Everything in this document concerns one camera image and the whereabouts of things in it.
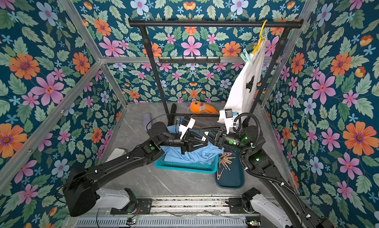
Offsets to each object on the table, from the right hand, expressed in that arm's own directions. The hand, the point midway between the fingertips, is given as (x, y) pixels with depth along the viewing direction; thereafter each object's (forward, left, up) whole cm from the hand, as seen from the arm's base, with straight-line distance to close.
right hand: (205, 128), depth 56 cm
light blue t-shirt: (+4, -1, -31) cm, 31 cm away
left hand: (-4, 0, -5) cm, 7 cm away
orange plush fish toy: (+41, +6, -31) cm, 52 cm away
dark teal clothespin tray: (-3, -15, -40) cm, 43 cm away
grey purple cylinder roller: (+35, +44, -36) cm, 67 cm away
